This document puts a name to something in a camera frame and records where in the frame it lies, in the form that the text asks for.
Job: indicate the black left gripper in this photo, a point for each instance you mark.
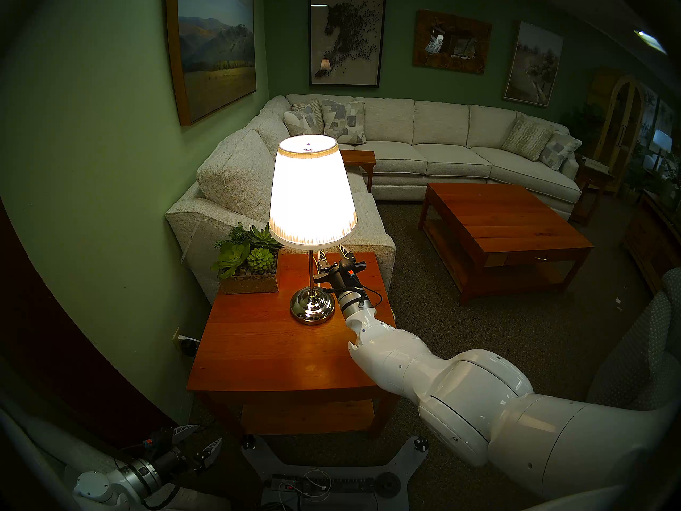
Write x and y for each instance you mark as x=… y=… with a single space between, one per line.
x=170 y=456

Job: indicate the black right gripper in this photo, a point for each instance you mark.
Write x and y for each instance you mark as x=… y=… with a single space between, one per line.
x=340 y=278

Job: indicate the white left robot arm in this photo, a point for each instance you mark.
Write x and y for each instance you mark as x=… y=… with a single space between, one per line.
x=96 y=483

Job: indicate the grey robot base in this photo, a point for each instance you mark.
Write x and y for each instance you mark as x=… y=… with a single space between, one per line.
x=404 y=462

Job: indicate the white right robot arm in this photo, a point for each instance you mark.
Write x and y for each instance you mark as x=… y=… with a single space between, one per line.
x=479 y=398

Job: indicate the table lamp white shade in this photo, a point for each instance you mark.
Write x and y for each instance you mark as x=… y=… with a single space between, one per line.
x=311 y=196

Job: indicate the succulent plants wooden planter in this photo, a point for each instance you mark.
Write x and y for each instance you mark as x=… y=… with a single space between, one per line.
x=252 y=265

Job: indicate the small wooden sofa table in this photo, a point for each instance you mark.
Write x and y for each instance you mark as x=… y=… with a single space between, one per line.
x=359 y=156

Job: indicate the wooden end table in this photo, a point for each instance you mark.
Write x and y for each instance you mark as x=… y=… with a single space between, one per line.
x=266 y=350

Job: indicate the grey patchwork throw pillow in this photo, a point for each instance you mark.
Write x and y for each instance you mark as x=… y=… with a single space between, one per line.
x=343 y=122
x=299 y=124
x=558 y=150

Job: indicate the beige striped throw pillow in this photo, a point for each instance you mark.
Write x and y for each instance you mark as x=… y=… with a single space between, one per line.
x=316 y=109
x=526 y=138

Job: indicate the cream sectional sofa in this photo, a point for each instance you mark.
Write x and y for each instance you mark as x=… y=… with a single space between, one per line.
x=436 y=142

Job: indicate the black power strip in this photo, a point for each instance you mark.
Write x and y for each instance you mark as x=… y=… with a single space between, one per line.
x=351 y=484

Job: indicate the large wooden coffee table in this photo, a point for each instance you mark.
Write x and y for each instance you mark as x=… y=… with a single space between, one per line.
x=500 y=217

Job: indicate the black framed horse artwork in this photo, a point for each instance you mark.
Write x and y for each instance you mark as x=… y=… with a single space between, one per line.
x=347 y=39

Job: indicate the rustic wood framed mirror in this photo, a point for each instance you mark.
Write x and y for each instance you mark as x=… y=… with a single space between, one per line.
x=423 y=44

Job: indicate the framed mountain landscape painting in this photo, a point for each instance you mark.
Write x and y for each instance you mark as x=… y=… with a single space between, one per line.
x=215 y=52

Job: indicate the dark wooden side table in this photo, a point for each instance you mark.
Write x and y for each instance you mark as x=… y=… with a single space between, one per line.
x=590 y=185

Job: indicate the framed tree painting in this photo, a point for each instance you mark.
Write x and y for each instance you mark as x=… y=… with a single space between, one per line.
x=533 y=64

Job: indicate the book on side table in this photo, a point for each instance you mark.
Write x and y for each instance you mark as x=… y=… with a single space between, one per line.
x=597 y=165

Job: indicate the arched wooden display cabinet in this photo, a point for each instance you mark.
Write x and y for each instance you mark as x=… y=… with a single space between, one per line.
x=617 y=124

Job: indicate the wooden dresser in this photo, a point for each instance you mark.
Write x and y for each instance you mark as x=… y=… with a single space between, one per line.
x=654 y=241

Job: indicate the grey textured armchair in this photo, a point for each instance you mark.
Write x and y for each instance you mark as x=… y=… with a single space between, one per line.
x=644 y=355

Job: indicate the ceiling light fixture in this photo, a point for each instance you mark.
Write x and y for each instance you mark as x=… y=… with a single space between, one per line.
x=650 y=40

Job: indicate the wall power outlet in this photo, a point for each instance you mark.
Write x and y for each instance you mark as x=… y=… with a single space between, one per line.
x=183 y=342

